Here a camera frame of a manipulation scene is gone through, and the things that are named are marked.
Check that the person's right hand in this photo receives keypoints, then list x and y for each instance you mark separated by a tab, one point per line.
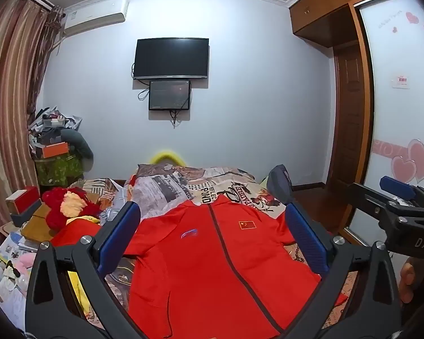
407	282

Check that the small black wall monitor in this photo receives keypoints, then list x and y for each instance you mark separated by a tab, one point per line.
169	94

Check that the red zip jacket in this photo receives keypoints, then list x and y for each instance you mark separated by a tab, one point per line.
205	265

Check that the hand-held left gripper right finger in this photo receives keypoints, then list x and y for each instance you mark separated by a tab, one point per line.
305	235

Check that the newspaper print bed blanket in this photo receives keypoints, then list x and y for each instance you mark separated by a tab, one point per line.
198	187

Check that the brown wooden door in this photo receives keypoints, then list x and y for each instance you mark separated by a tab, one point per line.
349	123

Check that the printed pillow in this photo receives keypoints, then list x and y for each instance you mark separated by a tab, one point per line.
155	171

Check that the black wall television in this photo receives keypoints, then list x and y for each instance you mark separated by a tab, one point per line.
171	57

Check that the pile of clutter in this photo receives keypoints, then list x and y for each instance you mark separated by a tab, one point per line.
56	130

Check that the pile of papers and bags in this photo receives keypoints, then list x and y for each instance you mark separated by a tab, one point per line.
9	272

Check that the red and white box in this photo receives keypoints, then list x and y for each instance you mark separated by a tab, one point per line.
21	201

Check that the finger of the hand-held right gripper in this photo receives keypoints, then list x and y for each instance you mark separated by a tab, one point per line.
369	197
395	185

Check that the white air conditioner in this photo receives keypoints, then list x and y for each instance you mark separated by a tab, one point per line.
92	16

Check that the dark grey bag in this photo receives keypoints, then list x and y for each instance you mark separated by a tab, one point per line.
279	183

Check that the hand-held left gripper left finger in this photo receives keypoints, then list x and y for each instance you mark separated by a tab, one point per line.
118	235

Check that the green patterned cloth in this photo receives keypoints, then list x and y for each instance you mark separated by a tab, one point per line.
58	171

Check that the striped brown curtain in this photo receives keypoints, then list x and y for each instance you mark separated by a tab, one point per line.
10	95

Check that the yellow curved headboard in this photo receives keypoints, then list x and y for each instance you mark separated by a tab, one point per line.
168	157

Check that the red plush toy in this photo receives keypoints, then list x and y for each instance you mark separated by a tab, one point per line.
69	206

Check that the orange box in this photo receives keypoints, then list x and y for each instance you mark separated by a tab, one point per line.
54	150

